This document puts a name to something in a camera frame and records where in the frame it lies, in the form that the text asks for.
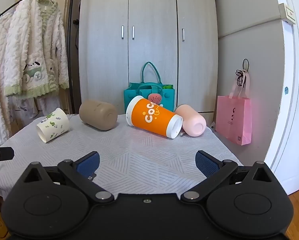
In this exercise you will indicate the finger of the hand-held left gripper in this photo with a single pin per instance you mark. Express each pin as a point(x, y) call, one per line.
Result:
point(3, 153)

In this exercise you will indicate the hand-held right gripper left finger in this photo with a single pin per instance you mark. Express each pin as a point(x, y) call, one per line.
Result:
point(88, 164)

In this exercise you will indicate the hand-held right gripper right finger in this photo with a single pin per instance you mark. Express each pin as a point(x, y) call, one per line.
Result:
point(207, 165)

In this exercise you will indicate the orange cup with white lid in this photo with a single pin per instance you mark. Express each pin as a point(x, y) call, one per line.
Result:
point(152, 120)

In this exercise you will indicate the pink cup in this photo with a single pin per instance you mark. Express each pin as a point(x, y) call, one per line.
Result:
point(194, 123)

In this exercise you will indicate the brown cup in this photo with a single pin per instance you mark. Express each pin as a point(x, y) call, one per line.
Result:
point(97, 115)

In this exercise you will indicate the white cup with green print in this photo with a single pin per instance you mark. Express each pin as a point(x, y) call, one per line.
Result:
point(53, 126)

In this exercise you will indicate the grey patterned tablecloth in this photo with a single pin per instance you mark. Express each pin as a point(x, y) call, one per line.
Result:
point(139, 155)

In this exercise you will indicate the pink paper bag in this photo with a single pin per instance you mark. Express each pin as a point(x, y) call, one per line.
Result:
point(234, 120)

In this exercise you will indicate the white pajama pants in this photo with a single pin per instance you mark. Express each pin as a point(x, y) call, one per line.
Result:
point(47, 105)

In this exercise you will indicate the teal felt tote bag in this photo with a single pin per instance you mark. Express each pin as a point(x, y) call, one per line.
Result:
point(132, 96)

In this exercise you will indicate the watermelon bag charm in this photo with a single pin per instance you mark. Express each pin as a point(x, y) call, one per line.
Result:
point(156, 98)

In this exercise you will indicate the white door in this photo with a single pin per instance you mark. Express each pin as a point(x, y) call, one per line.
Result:
point(297, 135)

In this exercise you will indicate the white fluffy green-trimmed robe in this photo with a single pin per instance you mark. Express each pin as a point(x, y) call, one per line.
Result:
point(37, 45)

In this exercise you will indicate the grey wardrobe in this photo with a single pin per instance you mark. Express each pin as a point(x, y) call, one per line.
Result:
point(152, 30)

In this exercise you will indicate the beige wall switch box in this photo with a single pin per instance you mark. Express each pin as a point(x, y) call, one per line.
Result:
point(287, 13)

